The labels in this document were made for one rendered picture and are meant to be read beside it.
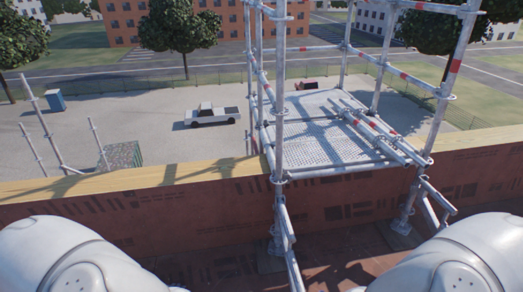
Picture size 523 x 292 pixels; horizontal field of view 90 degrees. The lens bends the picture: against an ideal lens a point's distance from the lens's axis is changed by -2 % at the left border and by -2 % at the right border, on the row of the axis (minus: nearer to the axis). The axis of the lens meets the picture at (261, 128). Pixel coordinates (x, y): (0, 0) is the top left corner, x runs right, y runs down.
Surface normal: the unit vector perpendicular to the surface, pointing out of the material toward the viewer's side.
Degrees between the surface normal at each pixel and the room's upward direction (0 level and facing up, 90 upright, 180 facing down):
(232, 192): 90
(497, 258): 22
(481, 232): 14
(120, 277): 58
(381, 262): 0
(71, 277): 27
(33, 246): 10
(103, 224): 90
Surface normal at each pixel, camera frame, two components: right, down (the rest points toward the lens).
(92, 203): 0.17, 0.48
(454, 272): 0.00, -0.56
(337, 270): -0.02, -0.87
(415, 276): -0.84, -0.53
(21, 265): -0.21, -0.49
